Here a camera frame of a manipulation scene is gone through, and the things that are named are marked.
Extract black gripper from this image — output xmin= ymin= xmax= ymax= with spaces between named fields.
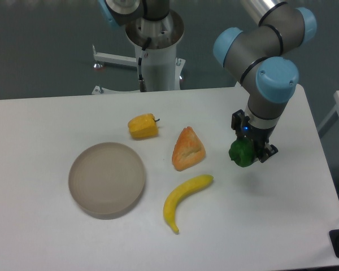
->
xmin=231 ymin=109 xmax=278 ymax=163

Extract green toy pepper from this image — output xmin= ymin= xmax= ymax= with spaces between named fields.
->
xmin=229 ymin=137 xmax=255 ymax=168

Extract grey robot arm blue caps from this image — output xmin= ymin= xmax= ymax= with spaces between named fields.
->
xmin=98 ymin=1 xmax=317 ymax=167

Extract yellow toy pepper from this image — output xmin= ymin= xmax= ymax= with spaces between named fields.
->
xmin=128 ymin=113 xmax=160 ymax=139

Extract orange toy bread slice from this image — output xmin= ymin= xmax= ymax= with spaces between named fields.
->
xmin=172 ymin=126 xmax=206 ymax=171

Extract yellow toy banana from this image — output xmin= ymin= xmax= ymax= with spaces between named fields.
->
xmin=163 ymin=174 xmax=214 ymax=234

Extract beige round plate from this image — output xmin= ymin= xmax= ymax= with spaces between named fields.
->
xmin=68 ymin=142 xmax=146 ymax=220

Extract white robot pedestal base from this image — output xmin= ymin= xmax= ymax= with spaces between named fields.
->
xmin=93 ymin=10 xmax=185 ymax=92

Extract black cable on pedestal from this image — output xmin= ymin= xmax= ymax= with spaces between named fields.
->
xmin=137 ymin=37 xmax=153 ymax=93

